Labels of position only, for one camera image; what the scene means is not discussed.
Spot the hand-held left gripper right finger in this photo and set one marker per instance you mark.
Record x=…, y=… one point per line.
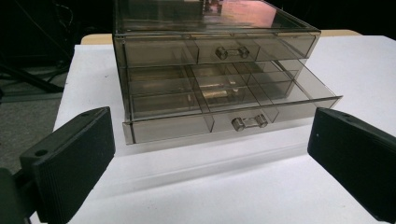
x=355, y=161

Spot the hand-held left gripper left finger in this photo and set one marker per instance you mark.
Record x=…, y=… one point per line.
x=73, y=161

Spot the black metal stand leg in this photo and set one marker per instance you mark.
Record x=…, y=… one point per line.
x=31, y=79

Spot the small gold tube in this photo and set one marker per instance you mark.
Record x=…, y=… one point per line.
x=218, y=94
x=219, y=84

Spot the white table cover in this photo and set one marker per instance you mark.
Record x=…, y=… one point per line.
x=218, y=186

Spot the smoky clear acrylic organizer case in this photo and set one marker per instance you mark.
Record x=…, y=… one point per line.
x=162, y=18

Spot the smoky clear compartment drawer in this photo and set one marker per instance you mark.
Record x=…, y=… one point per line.
x=174, y=127

